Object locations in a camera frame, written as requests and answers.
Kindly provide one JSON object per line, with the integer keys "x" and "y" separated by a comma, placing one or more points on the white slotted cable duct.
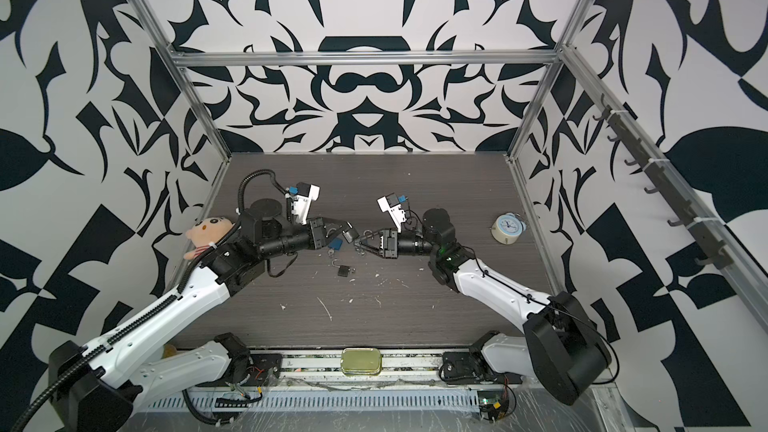
{"x": 459, "y": 400}

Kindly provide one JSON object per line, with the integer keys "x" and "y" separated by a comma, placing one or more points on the plush doll striped shirt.
{"x": 205, "y": 234}

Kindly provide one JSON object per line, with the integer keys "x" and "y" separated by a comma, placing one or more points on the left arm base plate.
{"x": 261, "y": 369}

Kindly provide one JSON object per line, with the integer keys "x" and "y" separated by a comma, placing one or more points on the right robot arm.
{"x": 559, "y": 346}

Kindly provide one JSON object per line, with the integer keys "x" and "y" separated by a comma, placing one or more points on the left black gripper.
{"x": 317, "y": 235}

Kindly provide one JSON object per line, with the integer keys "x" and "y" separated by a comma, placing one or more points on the gold metal tin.
{"x": 361, "y": 361}

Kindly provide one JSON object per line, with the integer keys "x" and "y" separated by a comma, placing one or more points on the small electronics board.
{"x": 494, "y": 406}

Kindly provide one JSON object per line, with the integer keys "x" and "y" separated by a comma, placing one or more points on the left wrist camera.
{"x": 300, "y": 197}

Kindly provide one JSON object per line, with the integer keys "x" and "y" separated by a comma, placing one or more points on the left blue padlock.
{"x": 336, "y": 244}

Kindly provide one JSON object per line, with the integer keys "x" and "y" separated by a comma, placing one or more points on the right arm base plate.
{"x": 463, "y": 368}

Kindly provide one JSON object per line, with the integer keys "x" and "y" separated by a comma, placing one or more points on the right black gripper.
{"x": 391, "y": 246}

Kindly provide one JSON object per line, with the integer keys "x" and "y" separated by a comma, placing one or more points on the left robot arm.
{"x": 98, "y": 386}

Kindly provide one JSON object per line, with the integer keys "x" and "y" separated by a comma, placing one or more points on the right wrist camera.
{"x": 395, "y": 206}

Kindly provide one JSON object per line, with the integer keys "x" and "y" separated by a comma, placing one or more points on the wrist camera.
{"x": 395, "y": 206}
{"x": 300, "y": 197}

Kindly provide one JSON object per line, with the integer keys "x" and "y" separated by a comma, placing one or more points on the cream blue alarm clock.
{"x": 508, "y": 228}

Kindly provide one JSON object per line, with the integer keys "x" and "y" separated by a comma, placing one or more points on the black padlock front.
{"x": 342, "y": 270}

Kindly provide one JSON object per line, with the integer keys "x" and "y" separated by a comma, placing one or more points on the black padlock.
{"x": 342, "y": 270}
{"x": 349, "y": 233}

